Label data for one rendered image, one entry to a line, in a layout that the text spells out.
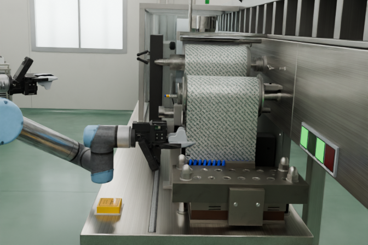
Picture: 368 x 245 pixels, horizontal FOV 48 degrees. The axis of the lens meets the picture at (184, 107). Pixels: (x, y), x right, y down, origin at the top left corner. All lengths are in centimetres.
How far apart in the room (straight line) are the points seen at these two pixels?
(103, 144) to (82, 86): 577
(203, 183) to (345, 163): 43
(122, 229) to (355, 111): 71
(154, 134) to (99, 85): 574
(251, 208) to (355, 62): 54
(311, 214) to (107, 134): 85
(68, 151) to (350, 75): 93
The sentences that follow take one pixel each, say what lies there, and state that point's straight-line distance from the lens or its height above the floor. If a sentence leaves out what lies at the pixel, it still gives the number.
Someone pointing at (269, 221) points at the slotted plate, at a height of 91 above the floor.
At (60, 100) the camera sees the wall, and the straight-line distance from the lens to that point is 722.
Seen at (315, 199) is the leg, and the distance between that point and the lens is 167.
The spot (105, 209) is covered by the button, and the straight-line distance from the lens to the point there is 132.
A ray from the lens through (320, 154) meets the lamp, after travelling 106.
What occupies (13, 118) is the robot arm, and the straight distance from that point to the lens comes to 116.
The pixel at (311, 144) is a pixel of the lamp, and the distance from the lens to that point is 112.
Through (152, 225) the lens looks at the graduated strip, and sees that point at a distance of 125.
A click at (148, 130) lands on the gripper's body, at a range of 134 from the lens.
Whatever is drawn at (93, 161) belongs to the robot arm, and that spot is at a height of 103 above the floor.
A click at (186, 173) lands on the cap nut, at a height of 105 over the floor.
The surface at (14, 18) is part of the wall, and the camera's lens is 732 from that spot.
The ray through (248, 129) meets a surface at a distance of 138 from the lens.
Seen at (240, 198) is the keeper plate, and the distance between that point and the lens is 121.
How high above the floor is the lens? 147
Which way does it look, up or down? 11 degrees down
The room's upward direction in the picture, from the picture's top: 2 degrees clockwise
